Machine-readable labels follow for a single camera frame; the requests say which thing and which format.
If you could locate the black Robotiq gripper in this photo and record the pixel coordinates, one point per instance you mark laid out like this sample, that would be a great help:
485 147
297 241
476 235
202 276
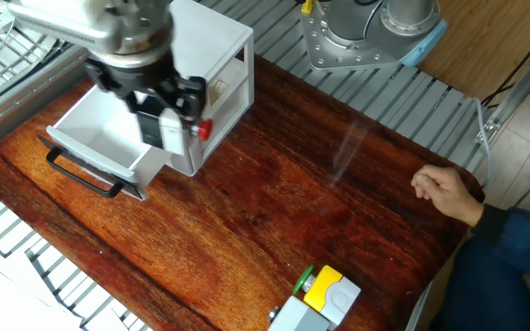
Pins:
141 76

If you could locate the white plastic drawer cabinet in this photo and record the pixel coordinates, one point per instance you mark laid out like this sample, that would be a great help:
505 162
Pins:
214 46

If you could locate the right forearm in dark sleeve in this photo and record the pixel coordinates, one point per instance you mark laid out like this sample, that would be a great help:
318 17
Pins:
518 239

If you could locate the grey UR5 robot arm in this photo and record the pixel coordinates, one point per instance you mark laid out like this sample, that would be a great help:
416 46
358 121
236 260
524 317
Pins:
108 27

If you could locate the person's right hand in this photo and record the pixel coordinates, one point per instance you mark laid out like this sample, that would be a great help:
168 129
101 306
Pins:
446 193

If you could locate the glossy wood grain table mat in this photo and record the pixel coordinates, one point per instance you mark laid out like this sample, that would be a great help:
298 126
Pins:
269 207

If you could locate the yellow box with green button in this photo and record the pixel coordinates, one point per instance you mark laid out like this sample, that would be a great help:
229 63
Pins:
322 285

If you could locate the white paper sheet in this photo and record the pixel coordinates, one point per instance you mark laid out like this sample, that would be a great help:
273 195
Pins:
12 294

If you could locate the white grey push-button box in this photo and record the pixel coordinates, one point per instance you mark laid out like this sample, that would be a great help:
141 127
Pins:
297 319

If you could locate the person in dark blue jacket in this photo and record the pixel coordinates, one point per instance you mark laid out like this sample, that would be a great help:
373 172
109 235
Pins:
490 285

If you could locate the grey aluminium rail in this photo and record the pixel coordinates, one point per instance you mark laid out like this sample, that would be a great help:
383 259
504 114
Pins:
16 106

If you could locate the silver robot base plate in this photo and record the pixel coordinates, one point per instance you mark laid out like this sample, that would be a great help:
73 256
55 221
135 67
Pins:
338 57

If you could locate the aluminium frame leg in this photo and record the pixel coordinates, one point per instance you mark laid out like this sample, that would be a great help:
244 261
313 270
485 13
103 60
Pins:
522 83

